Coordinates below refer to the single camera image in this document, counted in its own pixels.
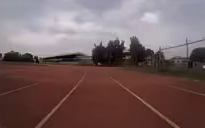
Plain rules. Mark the group of dark trees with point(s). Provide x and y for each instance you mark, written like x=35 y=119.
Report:
x=110 y=53

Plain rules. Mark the low building with dark roof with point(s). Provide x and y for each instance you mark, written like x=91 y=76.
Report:
x=70 y=59

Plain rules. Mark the red running track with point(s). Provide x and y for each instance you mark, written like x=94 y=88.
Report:
x=93 y=100

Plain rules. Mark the pale low building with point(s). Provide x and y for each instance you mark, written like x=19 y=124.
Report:
x=180 y=61

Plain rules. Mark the grass strip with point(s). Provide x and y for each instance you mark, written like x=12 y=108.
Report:
x=186 y=72

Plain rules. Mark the clump of trees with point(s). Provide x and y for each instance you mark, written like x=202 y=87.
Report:
x=16 y=56

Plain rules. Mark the round dark tree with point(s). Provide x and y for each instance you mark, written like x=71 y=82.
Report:
x=201 y=54

